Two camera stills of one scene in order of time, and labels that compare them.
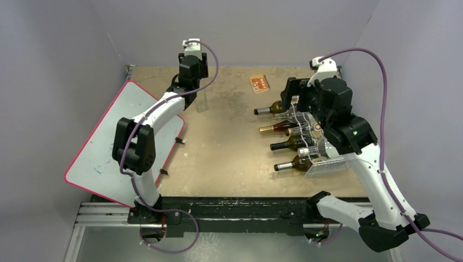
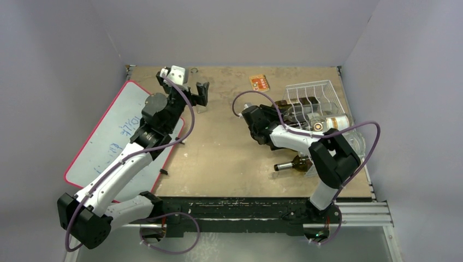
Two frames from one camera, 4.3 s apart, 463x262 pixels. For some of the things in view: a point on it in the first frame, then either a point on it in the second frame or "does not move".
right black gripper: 290,89 -> 276,111
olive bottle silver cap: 301,163 does not move
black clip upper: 178,140 does not move
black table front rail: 193,216 does not move
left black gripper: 202,66 -> 193,98
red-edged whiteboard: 94,170 does not move
